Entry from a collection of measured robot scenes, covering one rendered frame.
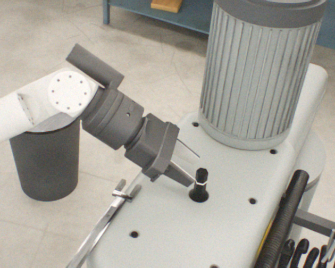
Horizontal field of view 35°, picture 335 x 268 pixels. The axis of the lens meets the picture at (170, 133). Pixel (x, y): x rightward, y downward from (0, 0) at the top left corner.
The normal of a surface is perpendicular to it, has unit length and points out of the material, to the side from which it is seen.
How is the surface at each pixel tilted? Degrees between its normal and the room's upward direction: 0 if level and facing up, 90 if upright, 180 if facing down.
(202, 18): 0
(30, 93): 54
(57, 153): 94
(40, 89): 60
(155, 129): 31
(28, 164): 94
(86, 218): 0
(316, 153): 0
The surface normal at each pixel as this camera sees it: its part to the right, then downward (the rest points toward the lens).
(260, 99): 0.00, 0.65
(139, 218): 0.07, -0.76
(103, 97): -0.25, -0.57
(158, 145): 0.57, -0.54
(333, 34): -0.43, 0.56
